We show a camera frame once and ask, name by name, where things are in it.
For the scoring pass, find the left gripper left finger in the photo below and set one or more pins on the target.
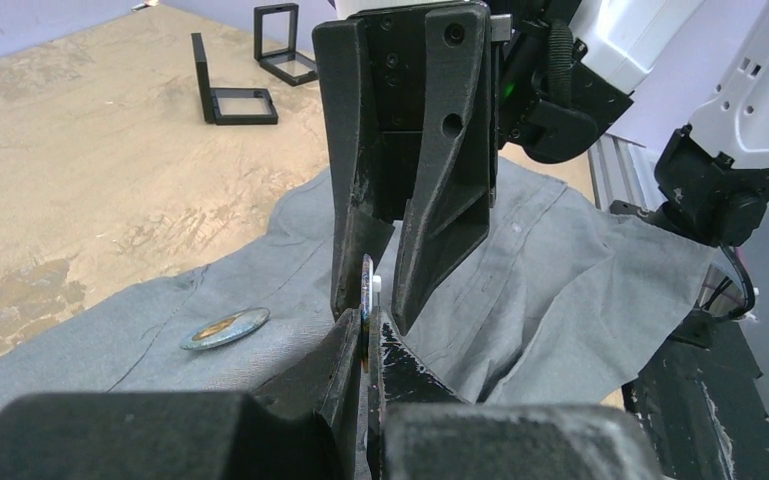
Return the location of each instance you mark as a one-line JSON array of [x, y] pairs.
[[298, 425]]

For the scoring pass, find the left black display frame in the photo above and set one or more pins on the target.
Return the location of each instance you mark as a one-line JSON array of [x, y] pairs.
[[211, 97]]

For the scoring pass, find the grey button-up shirt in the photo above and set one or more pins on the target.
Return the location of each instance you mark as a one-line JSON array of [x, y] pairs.
[[561, 303]]

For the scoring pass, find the black display frame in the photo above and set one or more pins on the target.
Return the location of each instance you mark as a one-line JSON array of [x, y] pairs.
[[211, 97], [287, 64]]

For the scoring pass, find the orange blue round brooch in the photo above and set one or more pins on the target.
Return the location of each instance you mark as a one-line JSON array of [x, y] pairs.
[[370, 289]]

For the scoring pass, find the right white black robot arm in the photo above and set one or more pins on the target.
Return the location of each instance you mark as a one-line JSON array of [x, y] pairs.
[[689, 76]]

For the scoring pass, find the right black display frame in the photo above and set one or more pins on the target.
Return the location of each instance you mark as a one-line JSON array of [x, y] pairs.
[[287, 64]]

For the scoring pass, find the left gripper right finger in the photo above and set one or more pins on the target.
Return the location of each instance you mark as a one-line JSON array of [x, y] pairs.
[[419, 428]]

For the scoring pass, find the blue portrait round brooch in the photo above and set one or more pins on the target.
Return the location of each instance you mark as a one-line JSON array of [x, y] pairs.
[[226, 330]]

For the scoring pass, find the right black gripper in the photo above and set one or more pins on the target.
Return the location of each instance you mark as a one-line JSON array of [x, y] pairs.
[[409, 101]]

